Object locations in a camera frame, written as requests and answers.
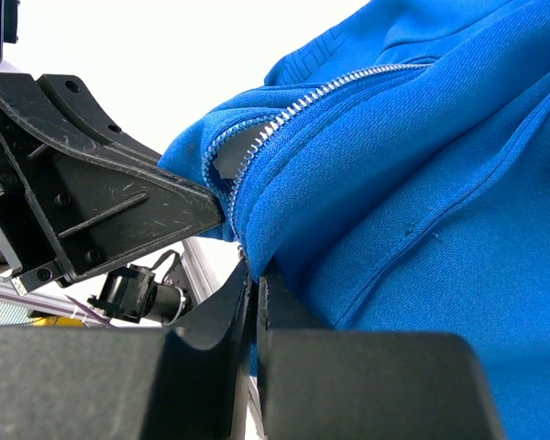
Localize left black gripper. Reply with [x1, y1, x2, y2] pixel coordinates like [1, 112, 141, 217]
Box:
[0, 72, 223, 293]

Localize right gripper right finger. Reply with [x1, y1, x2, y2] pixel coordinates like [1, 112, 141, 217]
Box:
[257, 274, 504, 439]

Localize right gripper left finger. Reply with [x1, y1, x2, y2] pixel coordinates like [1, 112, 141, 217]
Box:
[0, 261, 253, 439]

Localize blue zip jacket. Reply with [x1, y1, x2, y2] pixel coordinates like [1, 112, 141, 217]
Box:
[159, 1, 550, 439]

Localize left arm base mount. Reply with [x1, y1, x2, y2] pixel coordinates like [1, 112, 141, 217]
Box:
[87, 250, 194, 326]

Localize aluminium table front rail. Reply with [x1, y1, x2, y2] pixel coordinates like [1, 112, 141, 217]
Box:
[181, 238, 221, 304]

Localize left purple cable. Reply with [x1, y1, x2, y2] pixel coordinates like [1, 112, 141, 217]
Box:
[0, 286, 116, 329]

